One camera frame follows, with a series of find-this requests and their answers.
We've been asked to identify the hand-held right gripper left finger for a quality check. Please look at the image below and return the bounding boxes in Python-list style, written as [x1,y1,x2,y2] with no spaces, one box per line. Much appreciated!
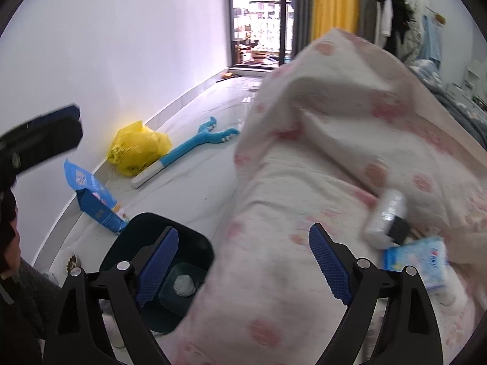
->
[44,227,179,365]

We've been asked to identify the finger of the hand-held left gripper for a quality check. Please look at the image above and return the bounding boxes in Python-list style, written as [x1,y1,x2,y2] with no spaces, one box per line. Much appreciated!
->
[0,103,83,179]

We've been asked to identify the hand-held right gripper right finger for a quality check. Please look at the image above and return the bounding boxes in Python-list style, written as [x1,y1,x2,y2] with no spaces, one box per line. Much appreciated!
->
[309,224,444,365]

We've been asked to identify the dark teal trash bin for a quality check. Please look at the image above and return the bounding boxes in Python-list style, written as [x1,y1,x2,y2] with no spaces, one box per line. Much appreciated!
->
[100,213,214,336]

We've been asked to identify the light blue tissue packet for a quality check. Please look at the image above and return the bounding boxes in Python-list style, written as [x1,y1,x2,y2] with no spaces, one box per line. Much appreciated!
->
[384,236,447,291]

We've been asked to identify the crumpled white tissue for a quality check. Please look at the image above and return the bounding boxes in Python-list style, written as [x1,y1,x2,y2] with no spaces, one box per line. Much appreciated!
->
[173,274,197,297]

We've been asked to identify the white and black packet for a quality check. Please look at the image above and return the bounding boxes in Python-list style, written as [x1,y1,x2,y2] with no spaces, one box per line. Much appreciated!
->
[363,188,412,249]

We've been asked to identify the blue pet food bag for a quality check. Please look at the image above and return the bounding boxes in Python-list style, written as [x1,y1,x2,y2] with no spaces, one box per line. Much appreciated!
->
[63,158,130,233]

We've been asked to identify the pet bowl with kibble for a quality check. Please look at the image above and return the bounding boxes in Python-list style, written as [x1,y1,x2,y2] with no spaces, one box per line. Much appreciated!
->
[57,249,82,274]

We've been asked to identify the dark grey fleece clothing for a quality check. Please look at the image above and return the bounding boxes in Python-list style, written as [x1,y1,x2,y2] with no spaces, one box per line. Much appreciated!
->
[0,256,63,365]

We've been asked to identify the yellow plastic bag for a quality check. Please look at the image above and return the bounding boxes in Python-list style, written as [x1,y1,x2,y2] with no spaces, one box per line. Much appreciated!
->
[106,120,173,177]

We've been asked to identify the blue and white toy stick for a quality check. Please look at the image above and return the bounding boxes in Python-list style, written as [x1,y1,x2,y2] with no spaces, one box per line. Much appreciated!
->
[132,116,241,189]

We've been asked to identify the pink printed white blanket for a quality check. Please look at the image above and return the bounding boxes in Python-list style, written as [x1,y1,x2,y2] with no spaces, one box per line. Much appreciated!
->
[173,27,487,365]

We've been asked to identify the blue grey bed quilt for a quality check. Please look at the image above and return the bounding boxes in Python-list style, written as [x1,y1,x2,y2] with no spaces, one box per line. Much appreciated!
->
[409,59,487,145]

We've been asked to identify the black framed balcony door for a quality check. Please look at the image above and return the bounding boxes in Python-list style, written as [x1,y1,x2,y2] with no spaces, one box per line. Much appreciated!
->
[229,0,294,66]

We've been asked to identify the light blue hanging garment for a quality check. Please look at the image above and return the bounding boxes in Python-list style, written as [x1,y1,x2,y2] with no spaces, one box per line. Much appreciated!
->
[422,14,444,70]

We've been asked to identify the white hanging garment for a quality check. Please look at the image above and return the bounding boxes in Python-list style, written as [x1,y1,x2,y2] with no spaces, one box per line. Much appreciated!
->
[375,0,395,52]

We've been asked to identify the grey curtain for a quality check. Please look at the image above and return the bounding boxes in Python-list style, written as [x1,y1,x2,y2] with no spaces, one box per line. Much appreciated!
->
[292,0,313,61]

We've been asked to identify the yellow curtain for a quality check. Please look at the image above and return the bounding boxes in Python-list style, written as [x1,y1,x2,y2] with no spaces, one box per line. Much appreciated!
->
[311,0,361,42]

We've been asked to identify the black hanging garment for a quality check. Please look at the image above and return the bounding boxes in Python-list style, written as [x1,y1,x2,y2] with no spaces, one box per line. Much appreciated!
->
[380,0,417,37]

